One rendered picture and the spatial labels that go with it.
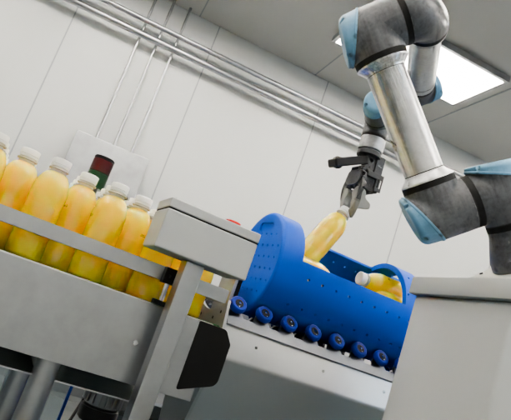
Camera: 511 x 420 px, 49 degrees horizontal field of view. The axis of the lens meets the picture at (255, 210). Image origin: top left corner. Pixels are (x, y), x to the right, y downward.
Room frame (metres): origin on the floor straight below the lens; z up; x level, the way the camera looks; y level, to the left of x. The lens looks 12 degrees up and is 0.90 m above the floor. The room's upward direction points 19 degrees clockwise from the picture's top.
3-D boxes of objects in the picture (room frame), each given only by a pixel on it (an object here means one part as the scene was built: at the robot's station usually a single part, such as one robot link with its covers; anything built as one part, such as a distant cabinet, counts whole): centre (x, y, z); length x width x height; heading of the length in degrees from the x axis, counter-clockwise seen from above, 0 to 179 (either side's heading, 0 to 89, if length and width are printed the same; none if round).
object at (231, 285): (1.47, 0.00, 0.99); 0.10 x 0.02 x 0.12; 21
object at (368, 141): (1.58, -0.26, 1.54); 0.08 x 0.08 x 0.05
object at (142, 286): (1.23, 0.17, 1.00); 0.07 x 0.07 x 0.19
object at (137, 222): (1.24, 0.24, 1.00); 0.07 x 0.07 x 0.19
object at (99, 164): (1.67, 0.48, 1.23); 0.06 x 0.06 x 0.04
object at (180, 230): (1.13, 0.08, 1.05); 0.20 x 0.10 x 0.10; 111
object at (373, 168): (1.58, -0.27, 1.46); 0.09 x 0.08 x 0.12; 112
